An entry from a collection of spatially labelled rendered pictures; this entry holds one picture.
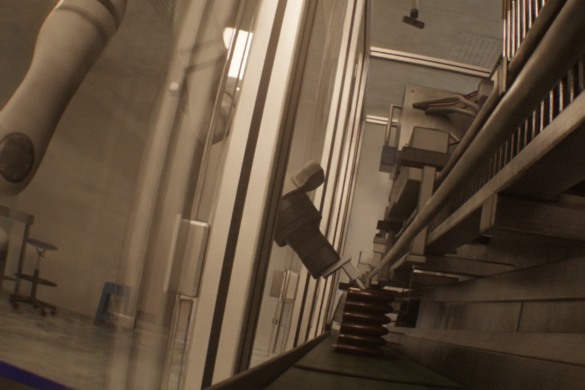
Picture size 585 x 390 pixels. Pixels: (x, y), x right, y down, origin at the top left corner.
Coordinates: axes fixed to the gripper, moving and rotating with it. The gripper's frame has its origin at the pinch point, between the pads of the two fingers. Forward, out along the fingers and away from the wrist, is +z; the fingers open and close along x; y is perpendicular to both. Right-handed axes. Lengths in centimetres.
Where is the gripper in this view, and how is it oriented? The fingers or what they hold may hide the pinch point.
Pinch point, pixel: (367, 295)
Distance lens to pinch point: 84.6
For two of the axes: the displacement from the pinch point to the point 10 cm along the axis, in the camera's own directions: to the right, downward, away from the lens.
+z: 5.6, 7.9, -2.5
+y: -8.2, 5.6, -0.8
